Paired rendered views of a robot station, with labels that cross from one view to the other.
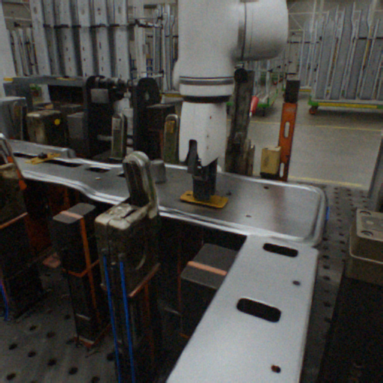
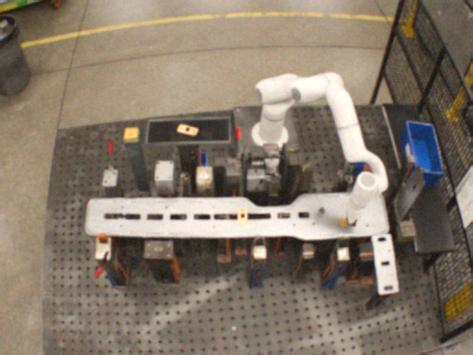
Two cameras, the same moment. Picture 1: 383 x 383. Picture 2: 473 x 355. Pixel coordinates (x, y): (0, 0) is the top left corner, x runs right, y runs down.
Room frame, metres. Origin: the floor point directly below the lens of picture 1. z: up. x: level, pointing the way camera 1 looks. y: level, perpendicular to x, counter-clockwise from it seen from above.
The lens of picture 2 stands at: (-0.07, 0.87, 2.77)
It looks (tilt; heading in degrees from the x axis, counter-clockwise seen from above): 57 degrees down; 331
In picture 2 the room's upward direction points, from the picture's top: 2 degrees clockwise
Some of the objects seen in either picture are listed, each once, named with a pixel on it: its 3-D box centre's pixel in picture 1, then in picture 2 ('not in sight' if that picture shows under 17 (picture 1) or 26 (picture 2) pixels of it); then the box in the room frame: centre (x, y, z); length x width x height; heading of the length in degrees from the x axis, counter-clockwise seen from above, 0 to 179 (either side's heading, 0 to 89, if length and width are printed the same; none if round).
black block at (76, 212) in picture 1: (87, 279); (303, 263); (0.49, 0.20, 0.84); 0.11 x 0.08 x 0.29; 155
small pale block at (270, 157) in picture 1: (263, 223); not in sight; (0.64, -0.17, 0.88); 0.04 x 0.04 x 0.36; 65
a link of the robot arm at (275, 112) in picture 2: not in sight; (282, 95); (1.21, -0.08, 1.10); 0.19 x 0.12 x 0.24; 88
